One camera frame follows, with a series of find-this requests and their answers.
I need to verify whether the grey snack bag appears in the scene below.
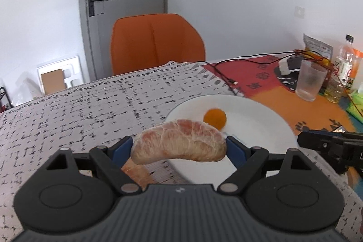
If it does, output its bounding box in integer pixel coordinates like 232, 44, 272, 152
303, 34, 334, 60

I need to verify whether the peeled pomelo segment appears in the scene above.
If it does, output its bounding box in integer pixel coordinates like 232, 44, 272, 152
121, 158, 156, 190
130, 119, 226, 165

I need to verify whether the black cable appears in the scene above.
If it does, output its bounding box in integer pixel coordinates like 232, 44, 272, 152
196, 49, 313, 97

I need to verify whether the red orange table mat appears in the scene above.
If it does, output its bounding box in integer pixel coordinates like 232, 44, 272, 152
205, 54, 362, 134

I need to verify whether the clear plastic cup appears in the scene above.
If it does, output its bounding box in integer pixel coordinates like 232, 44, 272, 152
295, 60, 327, 102

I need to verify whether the small orange kumquat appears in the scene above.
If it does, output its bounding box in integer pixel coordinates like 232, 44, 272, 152
203, 108, 227, 130

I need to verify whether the white charger block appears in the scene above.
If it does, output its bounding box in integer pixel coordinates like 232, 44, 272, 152
278, 58, 291, 76

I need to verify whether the black white patterned tablecloth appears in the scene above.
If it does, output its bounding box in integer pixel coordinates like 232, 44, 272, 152
0, 60, 363, 242

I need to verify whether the orange chair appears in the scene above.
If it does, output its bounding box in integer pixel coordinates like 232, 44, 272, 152
110, 14, 206, 75

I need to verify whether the clear plastic bottle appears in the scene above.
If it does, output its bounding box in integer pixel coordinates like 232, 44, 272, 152
324, 35, 354, 103

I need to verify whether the black door handle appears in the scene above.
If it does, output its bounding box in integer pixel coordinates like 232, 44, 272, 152
88, 0, 104, 17

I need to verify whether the white plate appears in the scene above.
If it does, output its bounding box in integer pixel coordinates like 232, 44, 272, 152
166, 95, 298, 187

